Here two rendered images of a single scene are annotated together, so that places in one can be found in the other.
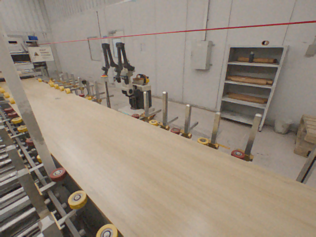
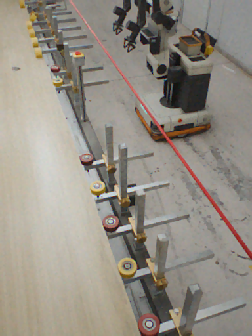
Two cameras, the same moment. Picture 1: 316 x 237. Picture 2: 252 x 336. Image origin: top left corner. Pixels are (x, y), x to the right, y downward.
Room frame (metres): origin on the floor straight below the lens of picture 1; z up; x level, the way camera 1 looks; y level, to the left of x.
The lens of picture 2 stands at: (0.28, -0.74, 2.14)
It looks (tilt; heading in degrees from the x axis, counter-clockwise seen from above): 41 degrees down; 31
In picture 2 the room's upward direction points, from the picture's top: straight up
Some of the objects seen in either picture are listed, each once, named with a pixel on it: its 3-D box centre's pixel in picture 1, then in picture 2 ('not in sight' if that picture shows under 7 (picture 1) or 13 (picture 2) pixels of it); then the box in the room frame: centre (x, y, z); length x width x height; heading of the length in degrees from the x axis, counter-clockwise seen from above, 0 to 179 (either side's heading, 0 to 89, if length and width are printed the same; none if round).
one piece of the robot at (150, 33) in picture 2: (122, 78); (151, 37); (3.06, 0.68, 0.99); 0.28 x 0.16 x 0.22; 49
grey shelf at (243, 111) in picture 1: (247, 87); not in sight; (3.01, -1.84, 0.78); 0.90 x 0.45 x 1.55; 49
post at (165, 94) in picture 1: (165, 115); (123, 181); (1.35, -0.07, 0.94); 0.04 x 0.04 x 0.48; 49
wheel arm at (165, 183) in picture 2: (165, 123); (132, 191); (1.43, -0.09, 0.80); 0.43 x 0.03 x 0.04; 139
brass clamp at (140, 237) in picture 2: (184, 134); (137, 230); (1.21, -0.25, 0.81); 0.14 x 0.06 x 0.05; 49
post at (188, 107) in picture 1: (186, 129); (139, 226); (1.19, -0.26, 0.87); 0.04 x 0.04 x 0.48; 49
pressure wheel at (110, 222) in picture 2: (175, 135); (111, 228); (1.12, -0.15, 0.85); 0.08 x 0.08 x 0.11
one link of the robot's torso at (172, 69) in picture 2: (131, 92); (163, 71); (3.12, 0.55, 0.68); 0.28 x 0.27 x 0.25; 49
